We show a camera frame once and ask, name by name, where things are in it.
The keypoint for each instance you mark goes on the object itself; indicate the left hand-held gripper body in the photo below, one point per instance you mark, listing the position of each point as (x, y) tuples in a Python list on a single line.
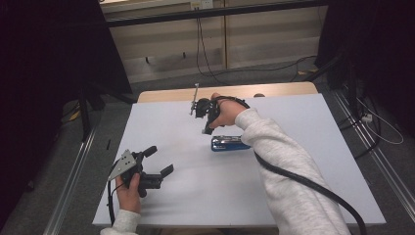
[(123, 164)]

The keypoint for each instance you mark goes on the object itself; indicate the black curtain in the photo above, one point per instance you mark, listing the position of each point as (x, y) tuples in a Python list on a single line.
[(375, 49), (49, 81)]

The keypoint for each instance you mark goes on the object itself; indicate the metal floor rail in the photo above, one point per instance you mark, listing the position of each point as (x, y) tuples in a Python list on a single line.
[(70, 186), (378, 156)]

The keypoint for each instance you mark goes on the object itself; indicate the white board sheet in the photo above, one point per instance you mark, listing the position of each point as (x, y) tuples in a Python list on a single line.
[(202, 196)]

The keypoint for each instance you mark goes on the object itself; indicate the blue stapler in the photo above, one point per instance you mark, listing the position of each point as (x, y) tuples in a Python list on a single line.
[(226, 144)]

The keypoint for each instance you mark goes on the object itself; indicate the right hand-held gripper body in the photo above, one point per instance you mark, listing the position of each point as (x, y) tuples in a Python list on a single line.
[(206, 107)]

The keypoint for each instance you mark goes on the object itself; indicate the person's right hand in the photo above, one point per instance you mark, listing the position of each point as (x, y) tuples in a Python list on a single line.
[(228, 114)]

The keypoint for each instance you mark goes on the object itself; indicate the black horizontal bar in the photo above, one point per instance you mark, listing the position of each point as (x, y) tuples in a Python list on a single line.
[(212, 13)]

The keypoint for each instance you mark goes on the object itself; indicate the wooden table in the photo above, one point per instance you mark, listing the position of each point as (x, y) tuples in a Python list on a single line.
[(228, 90)]

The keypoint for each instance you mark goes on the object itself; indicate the person's left hand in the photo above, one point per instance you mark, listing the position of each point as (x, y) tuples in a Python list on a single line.
[(129, 197)]

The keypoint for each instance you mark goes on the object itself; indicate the white power strip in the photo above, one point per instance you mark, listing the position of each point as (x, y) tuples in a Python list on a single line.
[(367, 117)]

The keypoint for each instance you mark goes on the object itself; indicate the black metal stand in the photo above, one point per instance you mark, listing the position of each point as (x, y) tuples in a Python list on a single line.
[(86, 111)]

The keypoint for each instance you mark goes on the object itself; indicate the white wall socket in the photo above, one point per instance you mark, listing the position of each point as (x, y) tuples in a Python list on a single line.
[(202, 4)]

